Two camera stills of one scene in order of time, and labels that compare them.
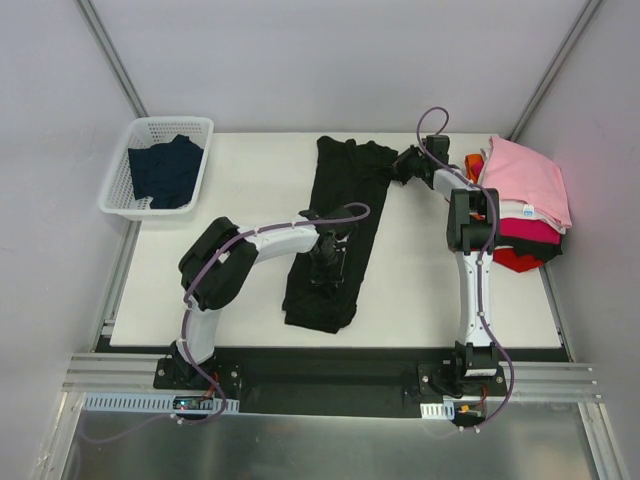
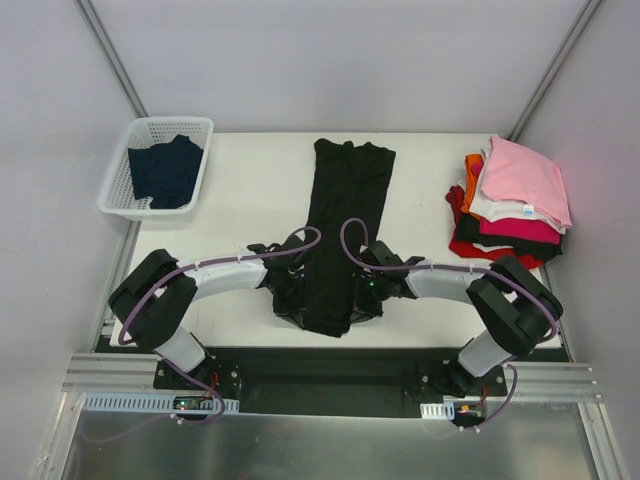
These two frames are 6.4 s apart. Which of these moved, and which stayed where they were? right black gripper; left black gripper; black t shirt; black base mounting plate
Moved: left black gripper; right black gripper
Stayed: black base mounting plate; black t shirt
